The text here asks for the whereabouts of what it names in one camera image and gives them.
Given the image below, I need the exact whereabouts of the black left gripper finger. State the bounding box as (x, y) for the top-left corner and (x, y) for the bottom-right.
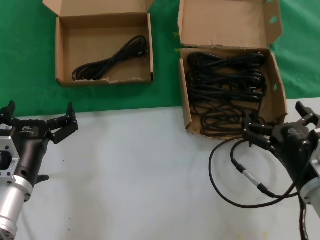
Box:
(46, 101), (80, 145)
(0, 100), (16, 126)

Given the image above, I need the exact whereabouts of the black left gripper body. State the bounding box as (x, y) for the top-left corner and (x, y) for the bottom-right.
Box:
(11, 118), (53, 186)

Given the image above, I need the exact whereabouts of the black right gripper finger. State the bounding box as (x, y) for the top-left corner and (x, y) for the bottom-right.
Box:
(295, 100), (320, 131)
(241, 111), (274, 151)

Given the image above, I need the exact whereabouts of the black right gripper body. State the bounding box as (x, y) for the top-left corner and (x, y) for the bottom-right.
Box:
(270, 121), (320, 191)

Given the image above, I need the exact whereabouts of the black power cord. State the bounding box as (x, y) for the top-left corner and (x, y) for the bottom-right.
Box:
(199, 99), (276, 138)
(187, 67), (267, 87)
(187, 51), (266, 68)
(71, 34), (149, 82)
(187, 83), (266, 102)

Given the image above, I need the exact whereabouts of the square cardboard box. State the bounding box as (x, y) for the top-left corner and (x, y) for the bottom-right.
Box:
(42, 0), (156, 88)

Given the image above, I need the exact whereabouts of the cardboard box with oval holes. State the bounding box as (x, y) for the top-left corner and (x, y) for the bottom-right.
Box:
(177, 0), (290, 140)

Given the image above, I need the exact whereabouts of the green table mat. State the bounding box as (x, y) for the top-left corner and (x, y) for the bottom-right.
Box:
(0, 0), (320, 119)

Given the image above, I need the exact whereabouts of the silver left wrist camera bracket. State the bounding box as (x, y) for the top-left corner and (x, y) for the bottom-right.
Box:
(0, 135), (21, 186)

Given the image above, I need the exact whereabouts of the black left arm cable plug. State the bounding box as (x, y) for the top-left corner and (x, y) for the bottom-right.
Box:
(36, 174), (50, 185)

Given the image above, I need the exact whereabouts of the black robot cable with connector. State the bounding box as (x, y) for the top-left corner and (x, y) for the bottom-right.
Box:
(208, 138), (312, 240)

